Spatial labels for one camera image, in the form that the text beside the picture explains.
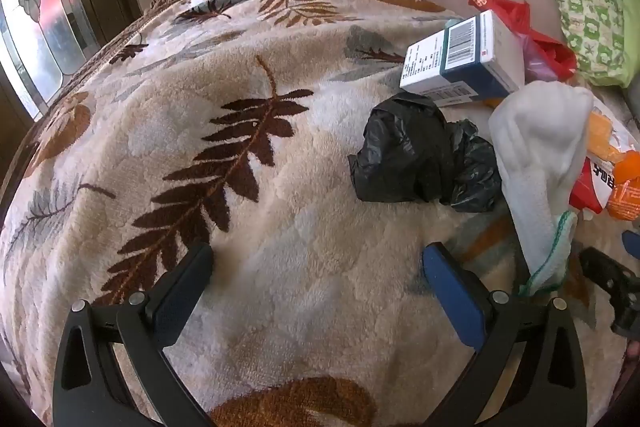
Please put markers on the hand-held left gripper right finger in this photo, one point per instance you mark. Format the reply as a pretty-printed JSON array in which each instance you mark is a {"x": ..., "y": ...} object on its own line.
[{"x": 452, "y": 297}]

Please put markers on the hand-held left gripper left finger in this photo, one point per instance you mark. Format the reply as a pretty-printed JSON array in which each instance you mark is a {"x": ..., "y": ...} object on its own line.
[{"x": 182, "y": 292}]

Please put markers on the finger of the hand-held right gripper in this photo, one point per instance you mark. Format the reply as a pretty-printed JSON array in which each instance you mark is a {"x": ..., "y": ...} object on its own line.
[
  {"x": 632, "y": 241},
  {"x": 607, "y": 279}
]

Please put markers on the white cloth with green trim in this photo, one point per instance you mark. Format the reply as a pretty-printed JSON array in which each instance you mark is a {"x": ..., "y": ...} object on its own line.
[{"x": 540, "y": 147}]

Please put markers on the white blue medicine box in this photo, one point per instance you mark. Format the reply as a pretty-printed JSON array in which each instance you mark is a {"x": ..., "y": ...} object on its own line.
[{"x": 465, "y": 52}]

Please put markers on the orange white snack packet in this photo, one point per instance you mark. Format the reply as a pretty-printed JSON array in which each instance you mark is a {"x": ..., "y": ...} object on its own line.
[{"x": 600, "y": 142}]

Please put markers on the leaf print fleece blanket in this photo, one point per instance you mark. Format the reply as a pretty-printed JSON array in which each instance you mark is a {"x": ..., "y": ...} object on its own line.
[{"x": 300, "y": 232}]

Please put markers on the grey pillow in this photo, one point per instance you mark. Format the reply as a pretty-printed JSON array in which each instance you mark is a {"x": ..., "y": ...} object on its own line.
[{"x": 634, "y": 94}]

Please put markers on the black plastic bag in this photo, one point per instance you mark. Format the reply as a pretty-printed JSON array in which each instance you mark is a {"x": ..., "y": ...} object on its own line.
[{"x": 410, "y": 147}]

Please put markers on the red plastic bag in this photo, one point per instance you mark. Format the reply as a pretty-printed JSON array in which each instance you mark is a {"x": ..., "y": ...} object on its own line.
[{"x": 517, "y": 14}]

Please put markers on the stained glass window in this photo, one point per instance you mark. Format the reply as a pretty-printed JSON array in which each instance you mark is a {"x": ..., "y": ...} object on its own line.
[{"x": 45, "y": 37}]

